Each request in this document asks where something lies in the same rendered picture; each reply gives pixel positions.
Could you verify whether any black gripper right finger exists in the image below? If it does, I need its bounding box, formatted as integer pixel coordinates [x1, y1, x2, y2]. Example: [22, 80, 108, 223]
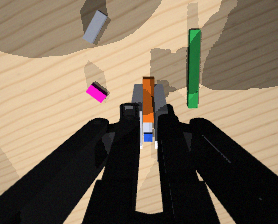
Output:
[154, 84, 278, 224]

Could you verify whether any small magenta block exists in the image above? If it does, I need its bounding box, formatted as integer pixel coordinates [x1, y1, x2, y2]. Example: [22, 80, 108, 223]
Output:
[87, 83, 108, 103]

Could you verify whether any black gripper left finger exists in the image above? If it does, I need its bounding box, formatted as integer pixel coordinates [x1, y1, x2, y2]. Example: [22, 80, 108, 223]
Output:
[0, 84, 143, 224]

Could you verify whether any green rod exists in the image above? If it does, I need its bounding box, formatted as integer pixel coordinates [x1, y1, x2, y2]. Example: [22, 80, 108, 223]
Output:
[187, 29, 201, 108]

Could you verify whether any orange rod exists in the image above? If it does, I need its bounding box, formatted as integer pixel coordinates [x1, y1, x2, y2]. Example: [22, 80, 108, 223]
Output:
[143, 76, 154, 123]

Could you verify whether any small blue block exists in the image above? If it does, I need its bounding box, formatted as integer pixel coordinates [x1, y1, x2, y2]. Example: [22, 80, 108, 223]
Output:
[144, 132, 153, 142]

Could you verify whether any grey rectangular block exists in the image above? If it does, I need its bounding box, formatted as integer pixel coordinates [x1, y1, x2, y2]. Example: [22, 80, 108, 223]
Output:
[143, 123, 152, 132]
[83, 10, 108, 44]

